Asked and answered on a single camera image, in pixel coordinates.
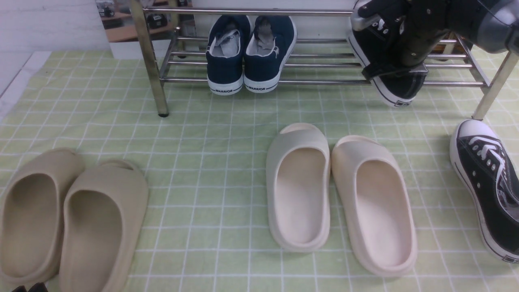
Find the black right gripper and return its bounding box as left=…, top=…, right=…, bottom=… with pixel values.
left=356, top=0, right=483, bottom=81

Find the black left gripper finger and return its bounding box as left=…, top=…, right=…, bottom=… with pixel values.
left=12, top=286, right=27, bottom=292

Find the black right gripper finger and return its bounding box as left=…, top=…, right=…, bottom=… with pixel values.
left=28, top=282, right=48, bottom=292

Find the black canvas sneaker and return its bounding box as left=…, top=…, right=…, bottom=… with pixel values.
left=348, top=11, right=428, bottom=107
left=449, top=119, right=519, bottom=264

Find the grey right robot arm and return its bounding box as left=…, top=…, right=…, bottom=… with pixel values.
left=6, top=0, right=518, bottom=292

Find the silver metal shoe rack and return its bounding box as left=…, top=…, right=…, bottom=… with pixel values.
left=130, top=0, right=518, bottom=120

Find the mirror panel behind rack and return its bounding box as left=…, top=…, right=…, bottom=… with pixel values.
left=95, top=0, right=197, bottom=59

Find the tan left slipper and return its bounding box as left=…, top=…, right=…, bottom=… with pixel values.
left=0, top=147, right=85, bottom=285

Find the tan slipper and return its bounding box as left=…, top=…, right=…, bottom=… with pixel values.
left=59, top=159, right=150, bottom=292
left=0, top=147, right=85, bottom=285

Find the tan right slipper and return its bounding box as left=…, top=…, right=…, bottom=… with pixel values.
left=59, top=159, right=150, bottom=292

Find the navy right sneaker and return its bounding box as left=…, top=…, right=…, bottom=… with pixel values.
left=244, top=15, right=297, bottom=94

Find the navy sneaker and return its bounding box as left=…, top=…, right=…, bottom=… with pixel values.
left=244, top=15, right=297, bottom=94
left=206, top=15, right=252, bottom=96

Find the cream left slipper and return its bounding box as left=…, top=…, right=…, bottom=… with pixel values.
left=266, top=122, right=330, bottom=253

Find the cream slipper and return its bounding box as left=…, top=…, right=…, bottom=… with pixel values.
left=266, top=122, right=330, bottom=253
left=330, top=135, right=418, bottom=277

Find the navy left sneaker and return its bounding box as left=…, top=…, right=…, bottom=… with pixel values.
left=206, top=15, right=252, bottom=96

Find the cream right slipper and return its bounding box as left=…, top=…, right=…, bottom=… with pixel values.
left=330, top=135, right=418, bottom=277

